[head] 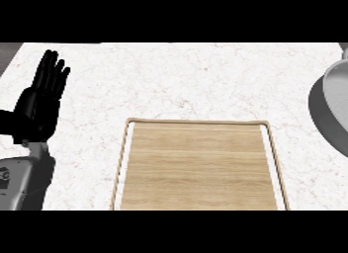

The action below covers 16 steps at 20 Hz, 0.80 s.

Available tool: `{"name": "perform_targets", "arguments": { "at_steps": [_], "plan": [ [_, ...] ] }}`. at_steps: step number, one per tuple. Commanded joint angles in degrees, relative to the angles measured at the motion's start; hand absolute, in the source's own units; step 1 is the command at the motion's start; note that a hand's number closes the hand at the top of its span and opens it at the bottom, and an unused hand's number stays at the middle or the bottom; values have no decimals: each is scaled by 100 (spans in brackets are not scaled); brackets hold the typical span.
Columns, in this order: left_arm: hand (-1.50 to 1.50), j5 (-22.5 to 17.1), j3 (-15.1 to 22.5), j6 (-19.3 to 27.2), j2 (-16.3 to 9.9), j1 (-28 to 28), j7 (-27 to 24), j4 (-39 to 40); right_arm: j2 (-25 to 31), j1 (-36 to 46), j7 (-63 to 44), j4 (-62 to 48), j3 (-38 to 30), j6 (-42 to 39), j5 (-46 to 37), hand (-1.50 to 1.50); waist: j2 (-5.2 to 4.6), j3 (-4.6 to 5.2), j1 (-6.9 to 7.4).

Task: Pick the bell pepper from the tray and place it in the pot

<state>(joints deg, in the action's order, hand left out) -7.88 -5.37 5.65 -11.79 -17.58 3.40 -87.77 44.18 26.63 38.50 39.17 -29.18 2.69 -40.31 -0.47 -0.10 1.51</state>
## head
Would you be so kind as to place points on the wooden tray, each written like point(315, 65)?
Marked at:
point(199, 164)

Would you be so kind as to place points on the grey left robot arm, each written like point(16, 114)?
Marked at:
point(16, 181)

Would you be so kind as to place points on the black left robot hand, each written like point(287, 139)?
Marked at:
point(37, 105)

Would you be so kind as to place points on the grey pot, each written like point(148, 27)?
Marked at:
point(344, 105)

